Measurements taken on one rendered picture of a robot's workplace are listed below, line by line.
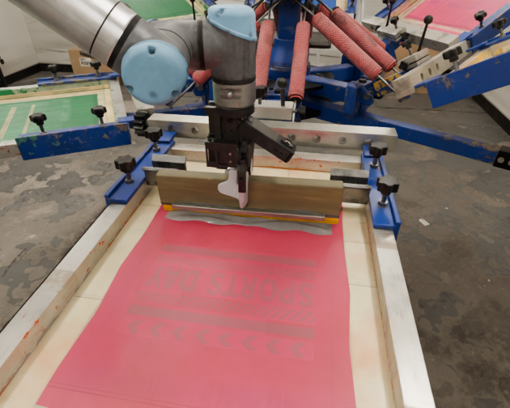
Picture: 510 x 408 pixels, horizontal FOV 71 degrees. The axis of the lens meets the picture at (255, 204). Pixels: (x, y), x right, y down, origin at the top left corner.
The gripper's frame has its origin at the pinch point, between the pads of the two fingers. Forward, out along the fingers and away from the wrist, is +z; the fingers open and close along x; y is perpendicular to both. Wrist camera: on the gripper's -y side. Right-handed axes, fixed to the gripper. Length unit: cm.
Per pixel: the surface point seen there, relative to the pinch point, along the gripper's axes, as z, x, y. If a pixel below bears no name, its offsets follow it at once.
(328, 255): 5.2, 9.3, -17.3
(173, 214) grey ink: 5.1, 1.9, 16.1
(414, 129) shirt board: 8, -62, -48
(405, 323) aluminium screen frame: 1.7, 25.7, -27.8
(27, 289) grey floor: 101, -45, 124
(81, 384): 5.4, 39.9, 15.6
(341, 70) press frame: 0, -102, -23
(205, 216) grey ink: 4.7, 1.9, 8.9
